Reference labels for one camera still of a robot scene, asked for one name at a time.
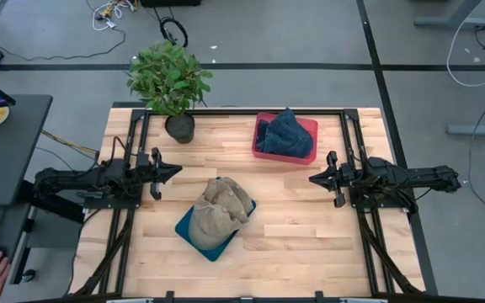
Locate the black coiled cable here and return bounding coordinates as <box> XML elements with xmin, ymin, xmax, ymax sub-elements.
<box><xmin>157</xmin><ymin>15</ymin><xmax>189</xmax><ymax>48</ymax></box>

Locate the white cable bundle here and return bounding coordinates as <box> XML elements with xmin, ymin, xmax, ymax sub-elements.
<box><xmin>86</xmin><ymin>0</ymin><xmax>139</xmax><ymax>33</ymax></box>

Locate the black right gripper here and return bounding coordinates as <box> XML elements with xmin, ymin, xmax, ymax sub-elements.
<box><xmin>308</xmin><ymin>150</ymin><xmax>368</xmax><ymax>208</ymax></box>

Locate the teal plastic bin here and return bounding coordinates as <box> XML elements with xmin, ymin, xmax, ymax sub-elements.
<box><xmin>174</xmin><ymin>199</ymin><xmax>258</xmax><ymax>263</ymax></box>

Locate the green plant in black pot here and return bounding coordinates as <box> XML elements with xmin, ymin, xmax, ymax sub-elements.
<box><xmin>126</xmin><ymin>40</ymin><xmax>214</xmax><ymax>145</ymax></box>

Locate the white floor cable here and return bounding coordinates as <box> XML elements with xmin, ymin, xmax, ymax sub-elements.
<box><xmin>445</xmin><ymin>0</ymin><xmax>485</xmax><ymax>88</ymax></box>

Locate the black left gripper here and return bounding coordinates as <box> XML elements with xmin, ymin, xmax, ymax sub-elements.
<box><xmin>136</xmin><ymin>146</ymin><xmax>184</xmax><ymax>201</ymax></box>

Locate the black desk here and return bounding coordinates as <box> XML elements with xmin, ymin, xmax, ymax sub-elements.
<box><xmin>0</xmin><ymin>94</ymin><xmax>86</xmax><ymax>303</ymax></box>

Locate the navy baseball cap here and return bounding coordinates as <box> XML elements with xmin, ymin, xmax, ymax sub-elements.
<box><xmin>255</xmin><ymin>119</ymin><xmax>281</xmax><ymax>153</ymax></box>
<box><xmin>265</xmin><ymin>107</ymin><xmax>314</xmax><ymax>159</ymax></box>

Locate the black aluminium table frame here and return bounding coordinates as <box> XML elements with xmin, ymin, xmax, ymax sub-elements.
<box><xmin>69</xmin><ymin>107</ymin><xmax>427</xmax><ymax>303</ymax></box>

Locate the black box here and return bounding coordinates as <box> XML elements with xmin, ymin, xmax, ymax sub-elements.
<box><xmin>140</xmin><ymin>0</ymin><xmax>202</xmax><ymax>8</ymax></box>

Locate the grey desk foot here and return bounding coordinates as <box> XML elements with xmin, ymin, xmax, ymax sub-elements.
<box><xmin>413</xmin><ymin>0</ymin><xmax>485</xmax><ymax>30</ymax></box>
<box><xmin>447</xmin><ymin>114</ymin><xmax>485</xmax><ymax>138</ymax></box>

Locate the pink plastic bin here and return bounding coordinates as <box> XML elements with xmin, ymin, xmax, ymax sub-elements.
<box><xmin>251</xmin><ymin>111</ymin><xmax>319</xmax><ymax>166</ymax></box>

